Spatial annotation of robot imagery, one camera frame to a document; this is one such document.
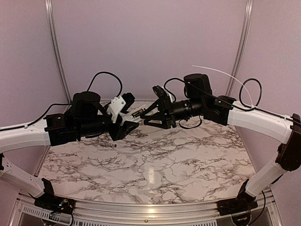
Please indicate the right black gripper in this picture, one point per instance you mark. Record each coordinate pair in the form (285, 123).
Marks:
(167, 107)

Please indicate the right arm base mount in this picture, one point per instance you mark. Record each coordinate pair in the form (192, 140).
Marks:
(243, 202)

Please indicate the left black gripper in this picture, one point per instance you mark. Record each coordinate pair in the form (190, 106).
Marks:
(125, 130)

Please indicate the white remote control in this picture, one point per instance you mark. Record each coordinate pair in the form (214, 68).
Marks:
(133, 116)

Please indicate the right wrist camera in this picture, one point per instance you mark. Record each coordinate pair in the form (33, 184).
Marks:
(160, 92)

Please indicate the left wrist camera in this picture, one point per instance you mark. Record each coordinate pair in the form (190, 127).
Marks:
(116, 104)

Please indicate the right aluminium frame post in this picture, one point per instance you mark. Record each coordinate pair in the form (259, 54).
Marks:
(243, 37)

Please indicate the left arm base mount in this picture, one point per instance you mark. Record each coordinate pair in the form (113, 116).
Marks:
(48, 200)

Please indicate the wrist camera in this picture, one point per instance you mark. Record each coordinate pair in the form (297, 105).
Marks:
(116, 104)
(160, 92)

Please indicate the left aluminium frame post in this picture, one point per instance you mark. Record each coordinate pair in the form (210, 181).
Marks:
(55, 46)

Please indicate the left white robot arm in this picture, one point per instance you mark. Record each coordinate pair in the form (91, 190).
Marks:
(86, 117)

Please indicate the aluminium frame post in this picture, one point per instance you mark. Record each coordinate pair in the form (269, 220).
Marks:
(55, 46)
(243, 37)

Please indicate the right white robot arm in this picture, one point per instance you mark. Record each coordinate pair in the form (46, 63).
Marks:
(224, 110)

